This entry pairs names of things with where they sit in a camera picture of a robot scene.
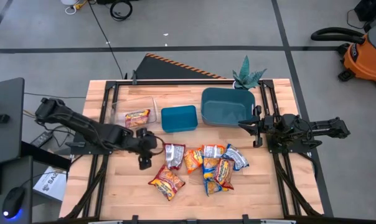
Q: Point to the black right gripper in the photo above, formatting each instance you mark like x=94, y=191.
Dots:
x=268, y=126

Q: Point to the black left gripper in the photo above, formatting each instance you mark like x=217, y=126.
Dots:
x=146, y=144

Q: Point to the red noodle pack silver back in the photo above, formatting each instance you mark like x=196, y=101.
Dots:
x=174, y=155

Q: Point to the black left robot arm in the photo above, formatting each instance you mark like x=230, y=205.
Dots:
x=82, y=126

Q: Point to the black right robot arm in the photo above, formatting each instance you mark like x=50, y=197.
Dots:
x=328, y=128

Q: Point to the red Maruchan noodle pack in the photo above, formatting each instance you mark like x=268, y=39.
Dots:
x=167, y=183
x=224, y=172
x=137, y=118

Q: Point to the orange Maruchan noodle pack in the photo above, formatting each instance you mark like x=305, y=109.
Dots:
x=193, y=160

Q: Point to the blue Maruchan noodle pack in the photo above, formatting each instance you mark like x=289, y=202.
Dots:
x=211, y=188

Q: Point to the blue noodle pack silver back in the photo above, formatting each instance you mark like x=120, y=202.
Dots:
x=236, y=157

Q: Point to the large teal plastic bin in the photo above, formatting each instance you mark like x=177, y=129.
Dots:
x=227, y=105

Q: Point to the small teal plastic bin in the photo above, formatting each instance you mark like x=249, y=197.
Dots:
x=178, y=119

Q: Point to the clear plastic container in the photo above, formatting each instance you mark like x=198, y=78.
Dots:
x=122, y=104

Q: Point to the green potted plant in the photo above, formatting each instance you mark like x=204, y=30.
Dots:
x=247, y=77

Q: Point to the orange noodle pack silver back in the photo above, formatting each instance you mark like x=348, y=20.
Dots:
x=213, y=151

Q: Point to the black table clamp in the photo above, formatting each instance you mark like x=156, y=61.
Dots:
x=245, y=218
x=135, y=219

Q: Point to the white edge strip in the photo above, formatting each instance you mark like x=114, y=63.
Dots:
x=278, y=221
x=105, y=222

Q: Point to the black desk crossbar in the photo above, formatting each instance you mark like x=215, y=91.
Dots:
x=45, y=154

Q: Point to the white cardboard box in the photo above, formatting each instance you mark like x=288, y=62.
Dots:
x=51, y=185

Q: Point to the orange shop vacuum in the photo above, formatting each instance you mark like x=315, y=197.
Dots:
x=365, y=59

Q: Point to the grey keyboard tray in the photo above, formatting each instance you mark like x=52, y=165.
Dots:
x=16, y=174

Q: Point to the grey desk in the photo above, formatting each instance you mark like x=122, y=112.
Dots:
x=7, y=137

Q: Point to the black computer mouse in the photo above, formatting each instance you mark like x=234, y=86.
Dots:
x=13, y=200

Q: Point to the yellow plug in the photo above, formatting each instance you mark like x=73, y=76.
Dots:
x=81, y=4

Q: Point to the white floor device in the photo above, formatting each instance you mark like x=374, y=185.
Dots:
x=69, y=2

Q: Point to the black floor equipment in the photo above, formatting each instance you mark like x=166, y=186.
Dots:
x=371, y=7

